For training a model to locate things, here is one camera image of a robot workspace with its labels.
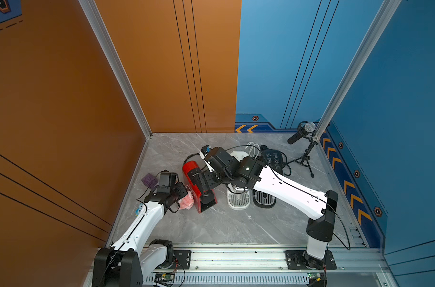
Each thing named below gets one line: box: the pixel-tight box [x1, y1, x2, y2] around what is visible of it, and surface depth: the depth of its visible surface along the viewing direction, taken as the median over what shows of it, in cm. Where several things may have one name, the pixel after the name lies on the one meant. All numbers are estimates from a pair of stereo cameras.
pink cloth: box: [178, 190, 195, 210], surface depth 82 cm
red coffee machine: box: [182, 160, 218, 215], surface depth 81 cm
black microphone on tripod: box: [286, 121, 319, 179], surface depth 93 cm
